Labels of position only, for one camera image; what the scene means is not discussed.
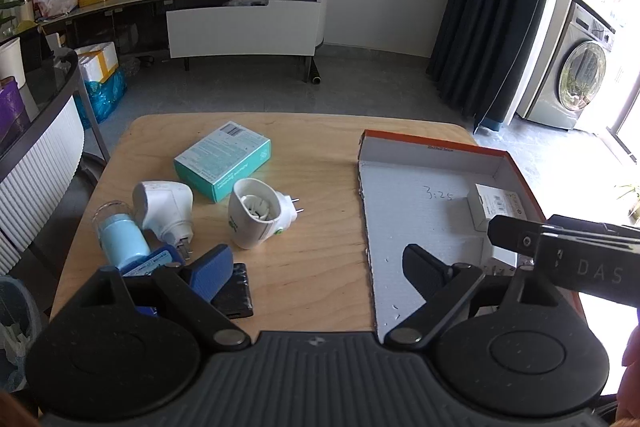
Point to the white paper cup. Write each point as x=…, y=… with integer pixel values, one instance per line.
x=11, y=63

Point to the person's right hand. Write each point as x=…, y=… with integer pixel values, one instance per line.
x=628, y=404

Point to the dark blue curtain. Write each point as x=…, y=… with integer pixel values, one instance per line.
x=480, y=55

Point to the black charger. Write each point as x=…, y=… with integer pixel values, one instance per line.
x=234, y=299

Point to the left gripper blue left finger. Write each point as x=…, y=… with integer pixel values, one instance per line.
x=209, y=273

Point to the blue toothpick jar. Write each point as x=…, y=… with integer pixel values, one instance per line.
x=119, y=236

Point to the washing machine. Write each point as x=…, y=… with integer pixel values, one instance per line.
x=570, y=68

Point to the white small carton box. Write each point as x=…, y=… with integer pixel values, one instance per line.
x=486, y=202

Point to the cardboard box on floor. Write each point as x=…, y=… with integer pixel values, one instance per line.
x=97, y=62

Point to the white green plug-in vaporizer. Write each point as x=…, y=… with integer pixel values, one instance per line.
x=256, y=212

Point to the orange white box lid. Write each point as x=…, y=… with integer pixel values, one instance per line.
x=415, y=190

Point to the white TV cabinet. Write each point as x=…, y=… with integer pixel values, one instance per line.
x=202, y=28

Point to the blue waste bin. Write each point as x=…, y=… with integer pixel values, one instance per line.
x=20, y=325

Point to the blue plastic bag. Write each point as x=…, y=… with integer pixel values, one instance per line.
x=104, y=97

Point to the purple gift box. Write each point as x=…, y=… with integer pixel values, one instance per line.
x=14, y=120

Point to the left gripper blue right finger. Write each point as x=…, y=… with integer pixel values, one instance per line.
x=426, y=273

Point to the blue tin box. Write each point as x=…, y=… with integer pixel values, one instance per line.
x=143, y=266

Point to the teal carton box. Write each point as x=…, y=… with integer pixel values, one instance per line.
x=212, y=165

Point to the round dark side table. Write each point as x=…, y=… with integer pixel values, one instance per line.
x=39, y=167

